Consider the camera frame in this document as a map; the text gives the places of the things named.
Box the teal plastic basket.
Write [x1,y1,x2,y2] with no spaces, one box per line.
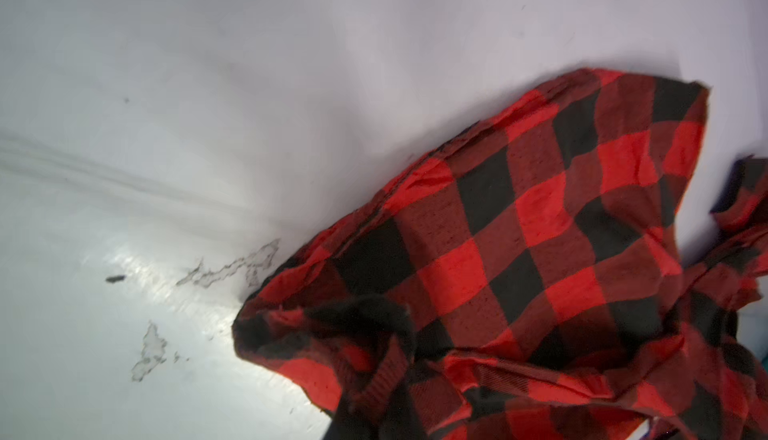
[737,313,768,368]

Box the red black plaid shirt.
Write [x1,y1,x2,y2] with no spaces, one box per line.
[232,70,767,439]

